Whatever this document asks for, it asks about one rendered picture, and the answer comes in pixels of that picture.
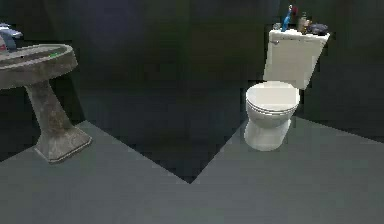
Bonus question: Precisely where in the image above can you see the white toilet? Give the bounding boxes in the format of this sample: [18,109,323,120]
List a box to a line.
[243,28,331,152]

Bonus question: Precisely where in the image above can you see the blue spray bottle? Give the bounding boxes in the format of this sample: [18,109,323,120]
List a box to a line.
[281,4,294,33]

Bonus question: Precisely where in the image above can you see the beige soap bottle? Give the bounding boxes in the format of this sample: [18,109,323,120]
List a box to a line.
[298,11,309,34]

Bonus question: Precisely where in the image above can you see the dark folded cloth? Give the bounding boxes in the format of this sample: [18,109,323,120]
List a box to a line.
[307,22,329,36]

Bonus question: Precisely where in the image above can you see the grey stone pedestal sink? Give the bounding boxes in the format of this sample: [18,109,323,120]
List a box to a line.
[0,43,93,164]

